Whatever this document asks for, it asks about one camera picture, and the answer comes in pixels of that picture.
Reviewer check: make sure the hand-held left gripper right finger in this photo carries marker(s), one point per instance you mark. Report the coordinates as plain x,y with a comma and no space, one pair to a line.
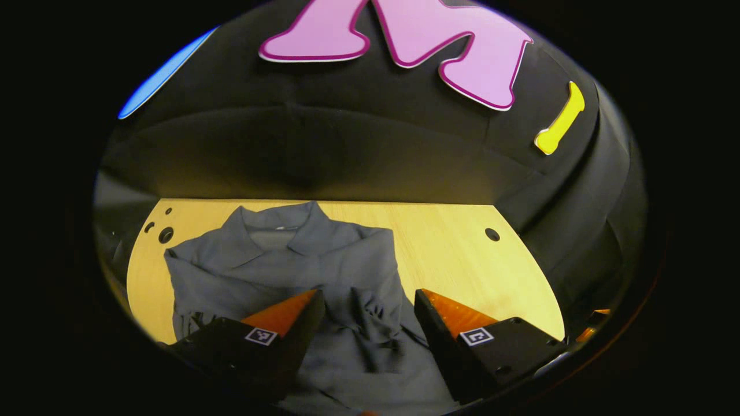
436,341

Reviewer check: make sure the dark grey collared shirt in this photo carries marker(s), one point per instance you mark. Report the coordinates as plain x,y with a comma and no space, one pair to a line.
289,260

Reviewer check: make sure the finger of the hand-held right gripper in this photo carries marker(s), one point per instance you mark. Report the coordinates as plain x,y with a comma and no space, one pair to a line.
591,328

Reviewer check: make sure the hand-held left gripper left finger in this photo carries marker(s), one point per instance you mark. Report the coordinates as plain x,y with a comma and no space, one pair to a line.
303,329

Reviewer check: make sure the black backdrop cloth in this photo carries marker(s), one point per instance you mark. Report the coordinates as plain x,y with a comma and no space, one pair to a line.
347,144

